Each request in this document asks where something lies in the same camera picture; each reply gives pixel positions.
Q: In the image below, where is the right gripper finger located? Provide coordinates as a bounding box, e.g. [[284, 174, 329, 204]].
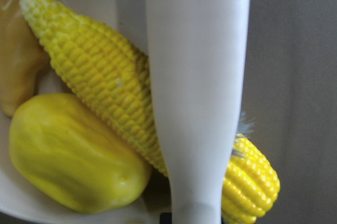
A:
[[159, 212, 172, 224]]

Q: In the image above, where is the yellow toy potato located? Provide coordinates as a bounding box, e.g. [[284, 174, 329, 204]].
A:
[[9, 93, 152, 214]]

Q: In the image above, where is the yellow toy corn cob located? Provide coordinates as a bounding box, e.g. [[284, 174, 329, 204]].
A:
[[19, 0, 280, 223]]

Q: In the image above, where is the white hand brush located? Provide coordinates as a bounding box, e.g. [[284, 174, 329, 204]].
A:
[[145, 0, 250, 223]]

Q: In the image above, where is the tan toy ginger root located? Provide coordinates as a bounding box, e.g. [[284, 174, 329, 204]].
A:
[[1, 0, 48, 117]]

